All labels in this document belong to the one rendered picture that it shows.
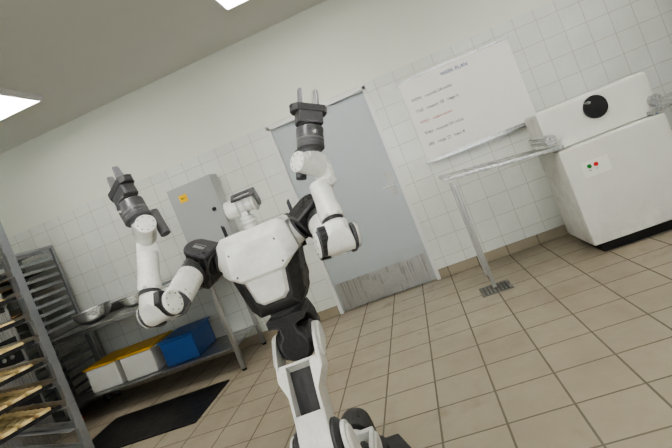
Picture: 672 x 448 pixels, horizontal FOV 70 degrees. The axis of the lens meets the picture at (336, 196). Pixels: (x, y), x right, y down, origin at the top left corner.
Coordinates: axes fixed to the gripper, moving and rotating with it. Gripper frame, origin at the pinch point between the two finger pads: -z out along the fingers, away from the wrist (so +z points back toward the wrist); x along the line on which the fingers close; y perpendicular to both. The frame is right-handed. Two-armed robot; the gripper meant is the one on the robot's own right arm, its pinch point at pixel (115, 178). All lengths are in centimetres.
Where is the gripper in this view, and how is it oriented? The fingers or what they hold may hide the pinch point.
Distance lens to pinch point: 178.4
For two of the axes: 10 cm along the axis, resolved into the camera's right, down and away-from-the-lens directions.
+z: 5.7, 7.7, -3.1
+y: -5.9, 1.2, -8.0
